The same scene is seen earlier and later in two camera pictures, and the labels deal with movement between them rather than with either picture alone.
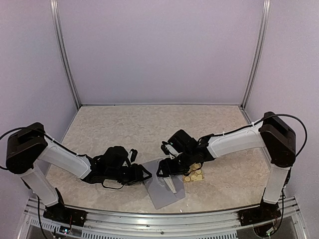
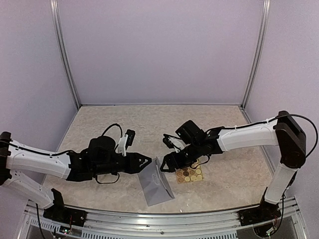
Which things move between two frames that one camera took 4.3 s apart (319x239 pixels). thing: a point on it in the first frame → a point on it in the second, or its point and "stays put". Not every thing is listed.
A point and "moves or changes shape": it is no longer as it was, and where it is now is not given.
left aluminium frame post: [54, 4] stays put
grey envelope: [161, 194] moves or changes shape
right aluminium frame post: [265, 17] stays put
